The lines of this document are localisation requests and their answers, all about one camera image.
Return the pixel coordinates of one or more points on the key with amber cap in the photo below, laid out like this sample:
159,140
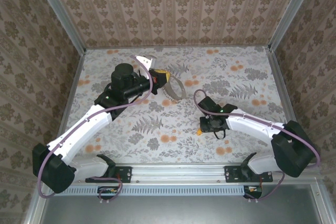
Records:
199,132

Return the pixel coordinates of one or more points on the grey metal sheet panel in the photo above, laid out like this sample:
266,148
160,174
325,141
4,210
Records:
170,211

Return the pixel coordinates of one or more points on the aluminium frame post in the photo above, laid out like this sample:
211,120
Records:
291,11
60,11

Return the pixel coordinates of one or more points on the grey coil wristband keyring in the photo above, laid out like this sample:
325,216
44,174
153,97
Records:
182,90

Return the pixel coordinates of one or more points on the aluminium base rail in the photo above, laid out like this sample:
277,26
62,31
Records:
178,172

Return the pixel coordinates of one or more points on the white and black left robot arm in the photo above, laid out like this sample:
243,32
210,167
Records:
84,129

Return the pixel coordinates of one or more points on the black controller board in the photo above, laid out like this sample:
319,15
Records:
253,193
106,193

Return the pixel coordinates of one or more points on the aluminium side rail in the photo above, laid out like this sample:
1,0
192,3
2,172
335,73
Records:
283,85
73,85

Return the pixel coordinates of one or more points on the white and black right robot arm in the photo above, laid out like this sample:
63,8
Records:
252,127

